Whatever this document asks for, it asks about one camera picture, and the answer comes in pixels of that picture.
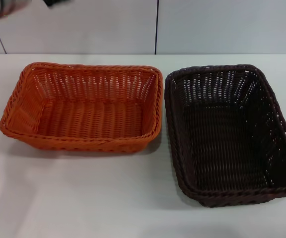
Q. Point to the orange woven plastic basket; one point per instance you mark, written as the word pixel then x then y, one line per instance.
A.
pixel 88 116

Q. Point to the dark brown woven plastic basket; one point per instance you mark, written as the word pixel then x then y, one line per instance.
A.
pixel 227 138

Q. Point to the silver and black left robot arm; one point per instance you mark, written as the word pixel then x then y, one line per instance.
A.
pixel 4 10

